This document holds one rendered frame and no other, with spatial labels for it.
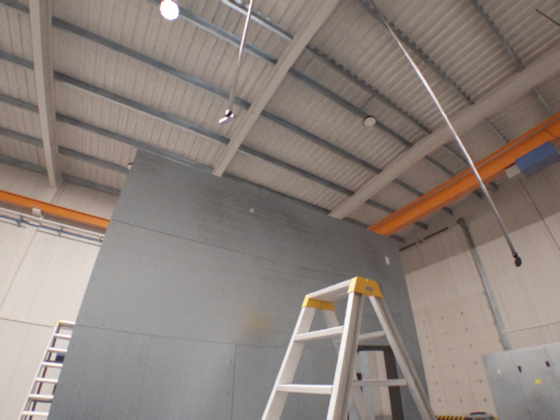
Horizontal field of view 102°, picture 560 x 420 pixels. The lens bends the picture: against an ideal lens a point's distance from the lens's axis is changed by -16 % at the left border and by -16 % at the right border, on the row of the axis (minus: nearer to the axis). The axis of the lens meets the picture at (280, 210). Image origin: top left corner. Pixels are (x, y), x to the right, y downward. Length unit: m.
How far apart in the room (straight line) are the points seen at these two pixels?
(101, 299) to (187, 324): 0.44
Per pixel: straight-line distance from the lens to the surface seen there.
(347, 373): 1.10
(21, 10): 8.31
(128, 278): 1.57
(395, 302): 2.70
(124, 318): 1.53
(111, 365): 1.51
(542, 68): 8.80
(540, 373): 7.60
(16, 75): 9.67
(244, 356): 1.66
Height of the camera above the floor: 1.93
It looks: 33 degrees up
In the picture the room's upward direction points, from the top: straight up
